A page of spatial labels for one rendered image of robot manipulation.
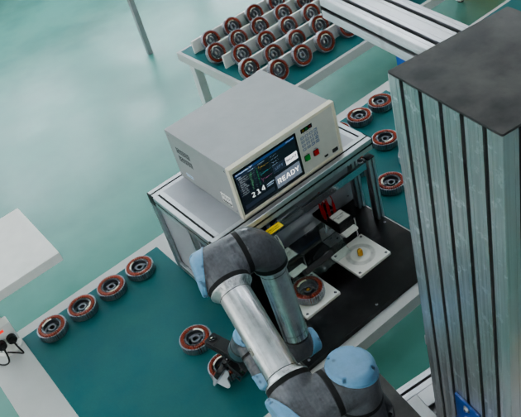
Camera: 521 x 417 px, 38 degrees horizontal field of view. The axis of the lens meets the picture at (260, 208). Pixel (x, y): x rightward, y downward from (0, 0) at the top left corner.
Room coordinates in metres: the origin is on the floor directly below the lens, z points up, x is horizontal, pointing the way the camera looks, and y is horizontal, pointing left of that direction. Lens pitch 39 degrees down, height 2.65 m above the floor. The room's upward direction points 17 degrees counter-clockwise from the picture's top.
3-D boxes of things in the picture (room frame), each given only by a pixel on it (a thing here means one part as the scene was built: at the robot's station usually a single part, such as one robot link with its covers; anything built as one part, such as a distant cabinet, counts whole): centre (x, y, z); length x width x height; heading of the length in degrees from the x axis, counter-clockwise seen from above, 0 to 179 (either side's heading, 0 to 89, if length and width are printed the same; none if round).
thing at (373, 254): (1.88, -0.29, 0.78); 0.15 x 0.15 x 0.01; 27
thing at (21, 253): (1.93, 0.89, 0.98); 0.37 x 0.35 x 0.46; 117
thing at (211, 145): (2.12, -0.05, 1.22); 0.44 x 0.39 x 0.20; 117
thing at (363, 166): (1.92, -0.14, 1.03); 0.62 x 0.01 x 0.03; 117
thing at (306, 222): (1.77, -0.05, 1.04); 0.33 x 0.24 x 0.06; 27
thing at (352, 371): (1.07, -0.08, 1.20); 0.13 x 0.12 x 0.14; 105
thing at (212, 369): (1.59, 0.26, 0.77); 0.11 x 0.11 x 0.04
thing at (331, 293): (1.77, -0.07, 0.78); 0.15 x 0.15 x 0.01; 27
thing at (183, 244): (2.04, 0.29, 0.91); 0.28 x 0.03 x 0.32; 27
